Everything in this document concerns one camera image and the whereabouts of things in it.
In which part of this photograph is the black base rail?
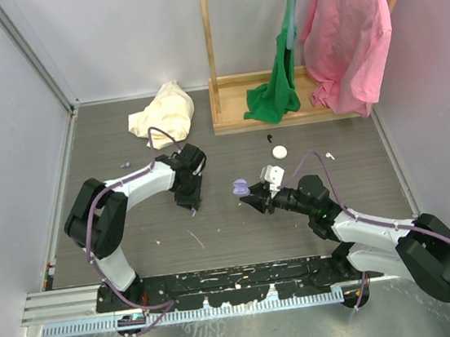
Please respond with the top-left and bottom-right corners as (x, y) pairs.
(93, 246), (384, 323)

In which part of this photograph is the blue hanger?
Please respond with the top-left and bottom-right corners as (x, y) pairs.
(286, 0), (297, 51)

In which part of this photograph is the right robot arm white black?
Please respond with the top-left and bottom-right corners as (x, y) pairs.
(233, 175), (450, 303)

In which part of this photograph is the purple earbud charging case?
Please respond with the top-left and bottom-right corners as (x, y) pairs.
(232, 179), (251, 198)

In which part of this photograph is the cream cloth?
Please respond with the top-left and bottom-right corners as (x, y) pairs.
(127, 80), (195, 142)

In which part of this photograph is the white earbud charging case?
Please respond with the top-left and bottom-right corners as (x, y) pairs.
(271, 145), (288, 160)

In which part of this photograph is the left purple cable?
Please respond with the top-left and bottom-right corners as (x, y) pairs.
(71, 123), (207, 337)

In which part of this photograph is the purple cable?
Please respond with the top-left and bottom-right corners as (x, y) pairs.
(71, 123), (207, 337)
(274, 133), (450, 325)

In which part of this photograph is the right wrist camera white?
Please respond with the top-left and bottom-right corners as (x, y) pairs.
(260, 165), (285, 193)

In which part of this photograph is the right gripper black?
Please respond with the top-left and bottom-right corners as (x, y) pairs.
(239, 175), (315, 224)

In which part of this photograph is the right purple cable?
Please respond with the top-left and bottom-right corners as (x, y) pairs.
(274, 133), (450, 325)

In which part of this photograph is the white cable duct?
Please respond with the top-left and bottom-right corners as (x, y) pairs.
(41, 287), (345, 337)

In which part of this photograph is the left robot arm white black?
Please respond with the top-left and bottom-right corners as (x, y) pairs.
(64, 144), (207, 309)

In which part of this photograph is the wooden clothes rack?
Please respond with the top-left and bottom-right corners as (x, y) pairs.
(200, 0), (397, 135)

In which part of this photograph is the pink shirt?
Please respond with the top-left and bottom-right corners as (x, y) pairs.
(299, 0), (392, 117)

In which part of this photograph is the green shirt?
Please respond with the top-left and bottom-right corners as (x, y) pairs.
(243, 0), (301, 125)

